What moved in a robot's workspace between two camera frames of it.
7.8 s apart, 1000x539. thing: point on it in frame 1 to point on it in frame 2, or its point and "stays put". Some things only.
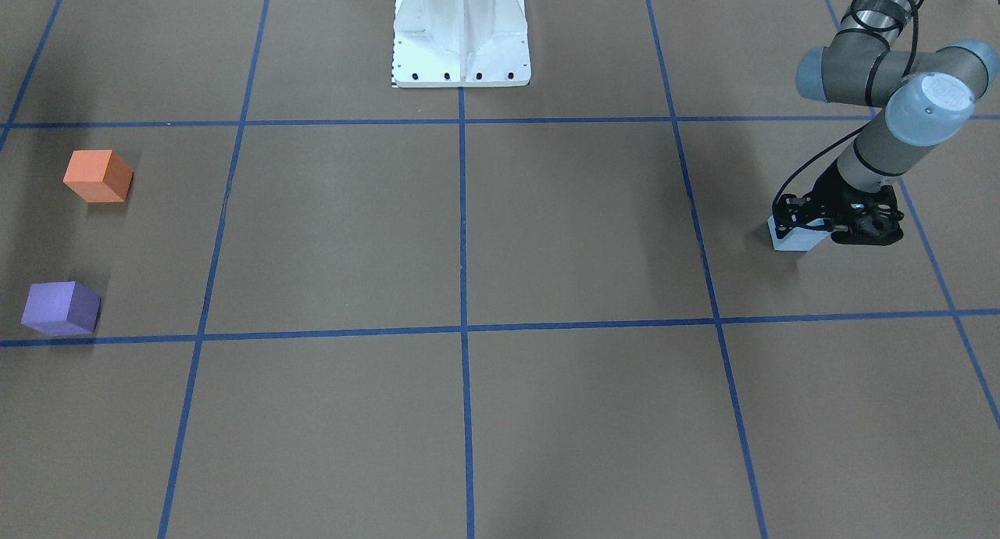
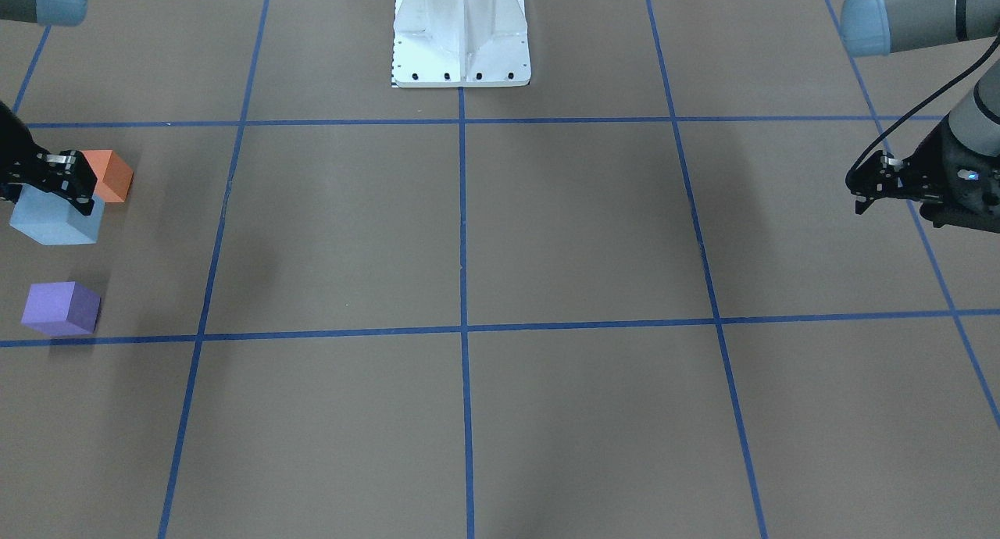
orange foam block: [98, 175] stays put
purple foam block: [61, 308] stays put
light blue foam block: [798, 238] to [53, 220]
